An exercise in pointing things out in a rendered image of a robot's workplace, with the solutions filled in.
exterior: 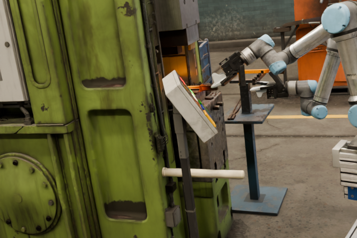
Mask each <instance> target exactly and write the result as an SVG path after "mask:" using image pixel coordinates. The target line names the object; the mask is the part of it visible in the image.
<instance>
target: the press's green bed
mask: <svg viewBox="0 0 357 238"><path fill-rule="evenodd" d="M220 170H229V164H228V159H227V160H226V162H224V164H223V166H222V168H221V169H220ZM182 183H183V181H178V187H179V192H180V199H181V207H182V215H183V222H184V230H185V238H189V232H188V224H187V219H186V212H185V204H184V196H183V188H182ZM192 186H193V194H194V202H195V210H196V216H197V223H198V232H199V238H227V236H228V234H229V232H230V230H231V227H232V225H233V223H234V221H235V220H233V214H232V203H231V194H230V185H229V180H228V178H214V180H213V181H212V182H195V181H192Z"/></svg>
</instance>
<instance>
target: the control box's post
mask: <svg viewBox="0 0 357 238"><path fill-rule="evenodd" d="M173 112H174V114H180V113H179V111H178V110H177V109H176V108H175V106H174V105H173ZM176 135H177V143H178V151H179V156H180V161H181V169H182V177H183V185H184V193H185V200H186V208H187V210H192V211H193V210H194V208H195V202H194V194H193V186H192V177H191V170H190V161H189V151H188V143H187V138H186V132H185V133H177V134H176ZM187 213H188V221H189V229H190V237H191V238H199V232H198V223H197V216H196V211H195V212H187Z"/></svg>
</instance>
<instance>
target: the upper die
mask: <svg viewBox="0 0 357 238"><path fill-rule="evenodd" d="M159 37H160V45H161V47H175V46H188V45H190V44H192V43H194V42H195V41H197V40H199V33H198V24H194V25H192V26H190V27H187V28H185V29H183V30H172V31H159Z"/></svg>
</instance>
